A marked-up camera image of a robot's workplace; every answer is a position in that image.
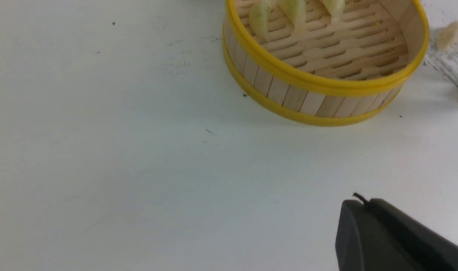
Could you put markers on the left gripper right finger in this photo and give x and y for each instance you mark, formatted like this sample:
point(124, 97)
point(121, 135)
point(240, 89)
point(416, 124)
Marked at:
point(431, 250)

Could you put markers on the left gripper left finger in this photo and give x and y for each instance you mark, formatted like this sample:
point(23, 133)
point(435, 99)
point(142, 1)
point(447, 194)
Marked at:
point(363, 244)

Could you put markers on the white dumpling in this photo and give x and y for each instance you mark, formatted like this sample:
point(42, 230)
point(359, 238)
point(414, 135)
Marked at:
point(447, 36)

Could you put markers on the green dumpling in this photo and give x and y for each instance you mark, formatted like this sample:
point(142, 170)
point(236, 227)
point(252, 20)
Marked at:
point(295, 10)
point(258, 19)
point(335, 8)

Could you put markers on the bamboo steamer tray yellow rim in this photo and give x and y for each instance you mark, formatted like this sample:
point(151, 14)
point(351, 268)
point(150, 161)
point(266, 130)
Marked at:
point(327, 74)

